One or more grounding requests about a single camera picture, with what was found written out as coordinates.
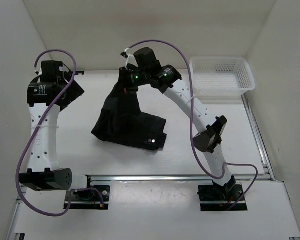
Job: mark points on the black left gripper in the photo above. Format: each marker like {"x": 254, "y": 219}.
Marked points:
{"x": 75, "y": 91}

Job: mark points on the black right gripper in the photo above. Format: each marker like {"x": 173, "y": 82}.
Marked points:
{"x": 124, "y": 86}

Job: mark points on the black trousers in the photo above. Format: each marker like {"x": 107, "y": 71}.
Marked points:
{"x": 122, "y": 122}

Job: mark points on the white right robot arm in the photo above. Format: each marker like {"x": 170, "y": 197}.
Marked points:
{"x": 209, "y": 126}

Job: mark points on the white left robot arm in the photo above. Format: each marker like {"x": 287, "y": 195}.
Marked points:
{"x": 43, "y": 169}

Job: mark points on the white plastic basket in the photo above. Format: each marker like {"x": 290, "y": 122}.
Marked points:
{"x": 221, "y": 77}

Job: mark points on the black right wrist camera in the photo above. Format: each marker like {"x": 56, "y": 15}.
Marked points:
{"x": 146, "y": 58}

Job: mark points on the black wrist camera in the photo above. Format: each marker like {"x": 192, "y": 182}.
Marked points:
{"x": 52, "y": 71}
{"x": 146, "y": 58}

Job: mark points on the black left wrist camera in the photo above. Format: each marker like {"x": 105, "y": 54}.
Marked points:
{"x": 52, "y": 71}

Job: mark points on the aluminium frame rail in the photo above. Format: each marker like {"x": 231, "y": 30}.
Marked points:
{"x": 262, "y": 177}

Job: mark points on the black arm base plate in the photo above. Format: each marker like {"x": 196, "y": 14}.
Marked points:
{"x": 89, "y": 200}

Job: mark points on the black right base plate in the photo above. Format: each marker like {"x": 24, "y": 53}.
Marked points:
{"x": 212, "y": 201}

